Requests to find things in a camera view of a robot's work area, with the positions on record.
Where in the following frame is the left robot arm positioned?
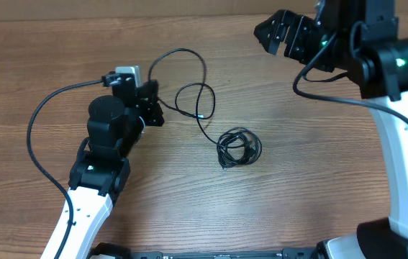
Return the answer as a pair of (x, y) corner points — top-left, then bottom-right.
(42, 73), (164, 258)

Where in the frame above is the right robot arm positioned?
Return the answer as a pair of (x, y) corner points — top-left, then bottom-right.
(254, 0), (408, 258)

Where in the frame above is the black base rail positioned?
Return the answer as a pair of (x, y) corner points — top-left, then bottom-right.
(87, 242), (326, 259)

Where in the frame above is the coiled black USB cable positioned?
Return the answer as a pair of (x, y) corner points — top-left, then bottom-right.
(216, 127), (263, 171)

